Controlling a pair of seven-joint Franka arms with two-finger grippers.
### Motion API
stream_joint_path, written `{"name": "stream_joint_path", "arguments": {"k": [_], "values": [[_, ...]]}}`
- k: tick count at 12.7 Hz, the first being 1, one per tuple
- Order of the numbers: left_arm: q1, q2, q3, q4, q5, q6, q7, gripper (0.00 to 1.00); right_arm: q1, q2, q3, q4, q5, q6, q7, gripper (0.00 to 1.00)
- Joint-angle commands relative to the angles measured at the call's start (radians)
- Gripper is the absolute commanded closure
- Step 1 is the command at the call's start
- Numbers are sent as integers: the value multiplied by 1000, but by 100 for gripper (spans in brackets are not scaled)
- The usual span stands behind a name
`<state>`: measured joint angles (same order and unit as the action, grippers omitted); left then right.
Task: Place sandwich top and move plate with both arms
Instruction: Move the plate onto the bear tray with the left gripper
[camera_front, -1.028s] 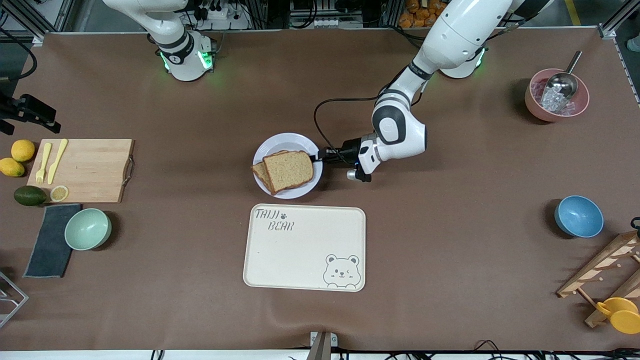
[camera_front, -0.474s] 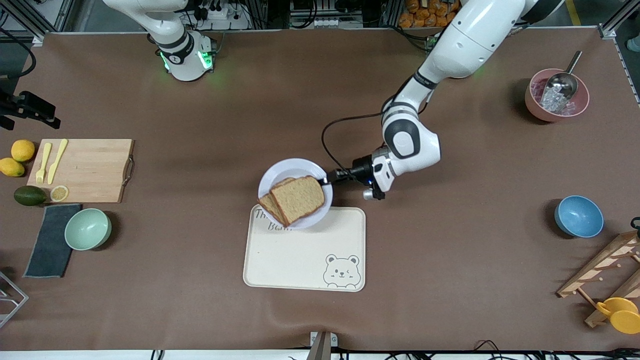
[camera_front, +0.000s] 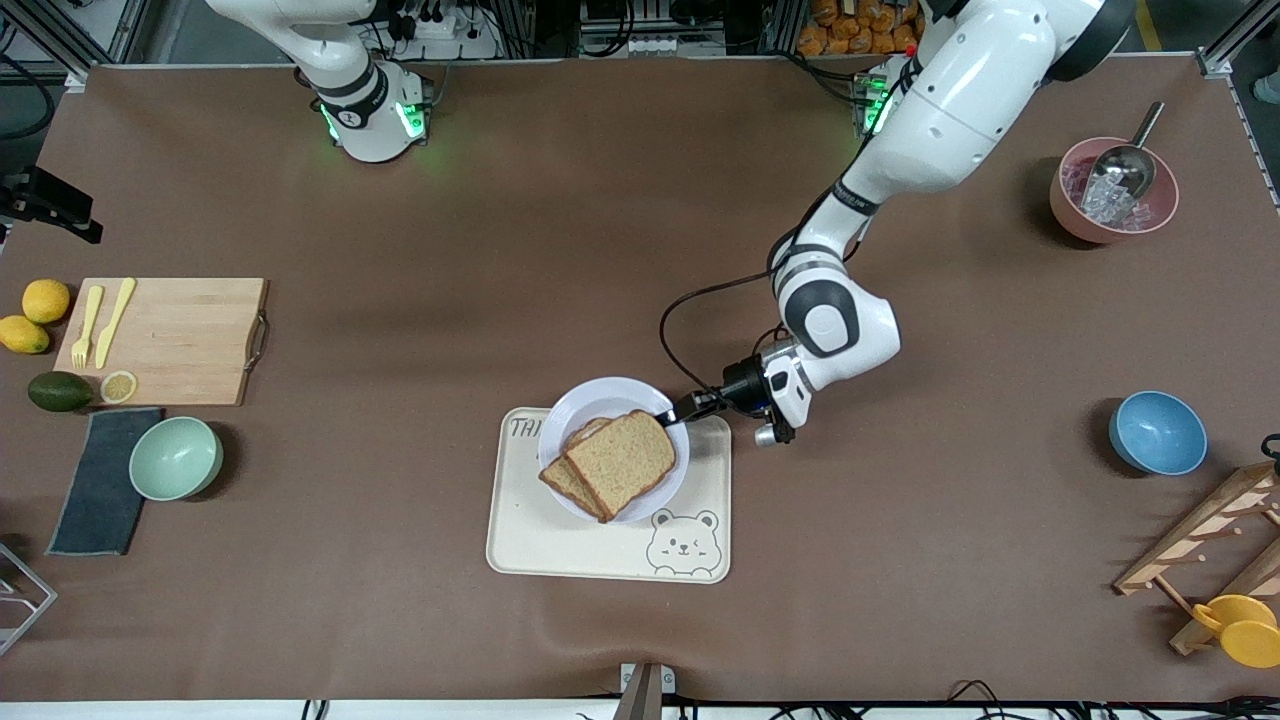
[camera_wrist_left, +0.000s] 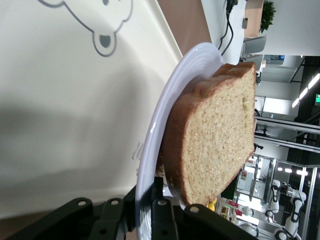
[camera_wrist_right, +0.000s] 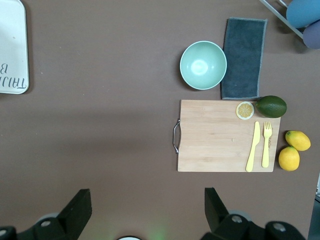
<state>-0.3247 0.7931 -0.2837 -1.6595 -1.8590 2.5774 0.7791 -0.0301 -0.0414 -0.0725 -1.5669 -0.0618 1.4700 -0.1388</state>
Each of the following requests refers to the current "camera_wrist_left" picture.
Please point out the lavender round plate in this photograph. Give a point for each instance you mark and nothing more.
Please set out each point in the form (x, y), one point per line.
(175, 82)

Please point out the cream bear print tray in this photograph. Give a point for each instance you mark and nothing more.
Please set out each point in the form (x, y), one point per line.
(62, 100)

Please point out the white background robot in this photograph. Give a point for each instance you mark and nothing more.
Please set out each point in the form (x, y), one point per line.
(295, 215)

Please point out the yellow lemon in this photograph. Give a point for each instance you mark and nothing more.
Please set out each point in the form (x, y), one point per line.
(212, 206)

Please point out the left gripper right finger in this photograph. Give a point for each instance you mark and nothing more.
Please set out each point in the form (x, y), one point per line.
(175, 225)

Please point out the potted green plant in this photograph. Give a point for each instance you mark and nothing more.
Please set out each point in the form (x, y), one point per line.
(267, 15)

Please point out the brown bread slice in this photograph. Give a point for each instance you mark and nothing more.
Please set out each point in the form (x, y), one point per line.
(217, 140)
(226, 70)

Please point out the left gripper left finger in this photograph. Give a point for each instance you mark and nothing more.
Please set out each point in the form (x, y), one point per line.
(105, 220)

